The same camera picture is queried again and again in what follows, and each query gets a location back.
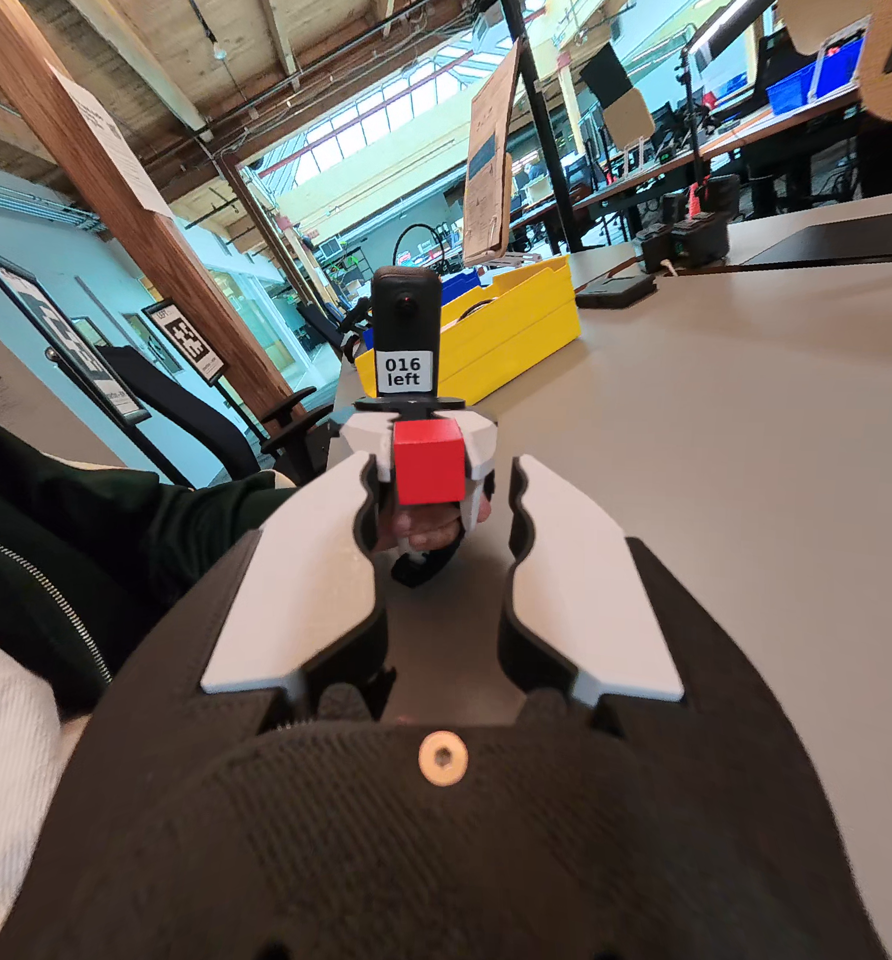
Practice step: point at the black lamp with light bar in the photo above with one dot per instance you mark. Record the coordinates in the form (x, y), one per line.
(730, 30)

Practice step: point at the printed cardboard panel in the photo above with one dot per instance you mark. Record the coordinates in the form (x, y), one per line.
(491, 165)

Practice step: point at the black desk mat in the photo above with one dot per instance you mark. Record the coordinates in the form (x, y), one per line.
(843, 244)

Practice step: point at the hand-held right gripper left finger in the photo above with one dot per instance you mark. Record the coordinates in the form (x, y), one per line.
(296, 592)

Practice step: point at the person's left hand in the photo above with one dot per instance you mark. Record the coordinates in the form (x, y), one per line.
(423, 529)

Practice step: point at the blue plastic bin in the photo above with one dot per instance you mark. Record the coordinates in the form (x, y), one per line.
(813, 79)
(461, 283)

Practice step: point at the small framed marker sign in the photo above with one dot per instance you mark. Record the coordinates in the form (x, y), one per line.
(187, 341)

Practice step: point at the wooden pillar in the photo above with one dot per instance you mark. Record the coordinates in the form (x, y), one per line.
(138, 187)

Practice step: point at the grey desk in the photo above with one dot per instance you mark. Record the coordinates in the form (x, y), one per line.
(753, 450)

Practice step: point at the yellow plastic bin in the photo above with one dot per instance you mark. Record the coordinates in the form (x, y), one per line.
(521, 330)

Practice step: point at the black battery pack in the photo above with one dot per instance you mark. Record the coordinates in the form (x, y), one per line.
(672, 210)
(723, 196)

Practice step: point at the black steel pole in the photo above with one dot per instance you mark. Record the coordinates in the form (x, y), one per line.
(543, 135)

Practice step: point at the person's left forearm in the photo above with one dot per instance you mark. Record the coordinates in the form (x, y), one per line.
(213, 517)

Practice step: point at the black flat box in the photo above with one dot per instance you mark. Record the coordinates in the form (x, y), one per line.
(614, 291)

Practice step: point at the tan and black board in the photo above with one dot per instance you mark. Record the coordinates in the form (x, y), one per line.
(625, 105)

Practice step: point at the black office chair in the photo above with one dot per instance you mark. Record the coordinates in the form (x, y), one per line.
(191, 412)

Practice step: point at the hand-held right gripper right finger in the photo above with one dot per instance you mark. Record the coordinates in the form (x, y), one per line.
(588, 600)

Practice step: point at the red wooden cube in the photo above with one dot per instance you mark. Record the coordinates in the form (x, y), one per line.
(427, 461)

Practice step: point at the black battery charger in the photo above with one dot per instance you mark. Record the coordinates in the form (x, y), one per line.
(700, 244)
(652, 251)

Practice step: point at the white panel stand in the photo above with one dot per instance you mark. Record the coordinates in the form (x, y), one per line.
(517, 260)

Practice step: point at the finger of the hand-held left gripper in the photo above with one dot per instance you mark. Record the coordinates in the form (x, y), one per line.
(367, 435)
(479, 450)

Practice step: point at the large framed marker sign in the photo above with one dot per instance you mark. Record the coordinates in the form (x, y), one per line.
(63, 337)

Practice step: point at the slim wooden post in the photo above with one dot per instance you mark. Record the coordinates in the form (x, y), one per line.
(266, 232)

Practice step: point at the white paper notice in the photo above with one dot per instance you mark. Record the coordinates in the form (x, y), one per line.
(108, 135)

